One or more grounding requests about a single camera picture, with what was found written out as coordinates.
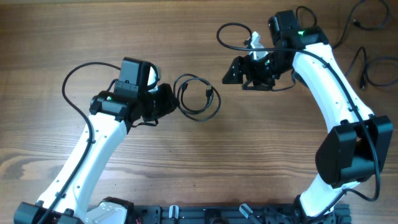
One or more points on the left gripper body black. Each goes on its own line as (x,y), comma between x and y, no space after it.
(159,103)

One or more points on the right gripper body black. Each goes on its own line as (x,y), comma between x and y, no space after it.
(263,71)

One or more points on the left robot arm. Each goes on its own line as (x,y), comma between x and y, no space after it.
(134,96)

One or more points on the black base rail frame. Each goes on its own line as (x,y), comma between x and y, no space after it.
(268,214)

